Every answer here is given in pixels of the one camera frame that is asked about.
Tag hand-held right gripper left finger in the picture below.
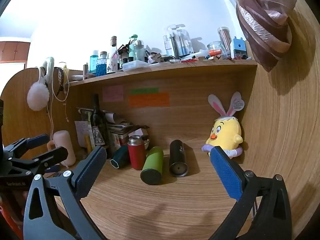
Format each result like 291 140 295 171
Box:
23 145 108 240

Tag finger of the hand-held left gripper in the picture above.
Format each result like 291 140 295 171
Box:
12 146 69 175
3 134 50 161

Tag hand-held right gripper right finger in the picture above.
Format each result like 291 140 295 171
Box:
209 145 292 240

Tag dark teal cup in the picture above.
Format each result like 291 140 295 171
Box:
110 145 130 169

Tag black cup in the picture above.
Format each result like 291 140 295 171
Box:
169 140 189 178

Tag red thermos cup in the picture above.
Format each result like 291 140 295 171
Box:
127 135 147 171

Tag green cup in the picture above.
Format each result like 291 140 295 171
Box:
140 146 164 186

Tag pink mug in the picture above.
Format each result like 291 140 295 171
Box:
47 130 77 167

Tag white handwritten paper note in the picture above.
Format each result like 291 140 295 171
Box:
74 121 92 148

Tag yellow chick plush toy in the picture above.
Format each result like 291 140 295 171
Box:
202 91 245 159

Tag white fluffy earmuffs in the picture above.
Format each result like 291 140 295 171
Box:
27 57 55 111

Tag dark wine bottle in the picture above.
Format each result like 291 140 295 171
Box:
90 94 109 147

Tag stack of books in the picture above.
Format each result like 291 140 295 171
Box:
107 112 151 153

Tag white rolled paper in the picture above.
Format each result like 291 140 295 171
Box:
76 107 116 122

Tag black lace headband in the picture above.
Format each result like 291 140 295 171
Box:
52 67 66 97

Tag pink sticky note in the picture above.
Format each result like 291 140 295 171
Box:
102 85 124 103

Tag brown wardrobe cabinet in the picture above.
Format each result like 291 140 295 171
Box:
0 37 31 63

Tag teal liquid bottle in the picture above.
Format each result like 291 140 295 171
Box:
89 50 99 74

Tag blue glitter bottle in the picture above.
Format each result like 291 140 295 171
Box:
96 52 108 77

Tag orange sticky note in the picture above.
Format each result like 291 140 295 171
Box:
128 92 170 108

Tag green sticky note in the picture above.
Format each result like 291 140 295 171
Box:
130 87 159 94

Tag clear corked glass bottle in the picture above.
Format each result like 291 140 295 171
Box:
108 36 119 73

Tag wooden shelf board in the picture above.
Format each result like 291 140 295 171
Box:
67 59 258 87

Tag white flat box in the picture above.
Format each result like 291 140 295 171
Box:
122 60 149 72

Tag white tube orange cap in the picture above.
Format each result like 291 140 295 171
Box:
192 49 222 57

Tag glass jar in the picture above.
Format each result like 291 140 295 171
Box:
207 41 224 57

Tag blue pencil sharpener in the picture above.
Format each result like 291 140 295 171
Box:
233 37 247 59

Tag clear pencil tube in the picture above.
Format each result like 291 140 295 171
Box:
217 27 232 58

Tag green pump bottle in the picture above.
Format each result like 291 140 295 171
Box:
128 34 139 62

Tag pale green bottle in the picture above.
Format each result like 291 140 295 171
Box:
134 40 146 62

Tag clear plastic brush package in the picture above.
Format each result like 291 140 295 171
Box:
164 24 194 58

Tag brown tied curtain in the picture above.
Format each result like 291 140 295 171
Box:
195 0 298 72

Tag white earphone cable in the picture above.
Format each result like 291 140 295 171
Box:
48 64 71 140

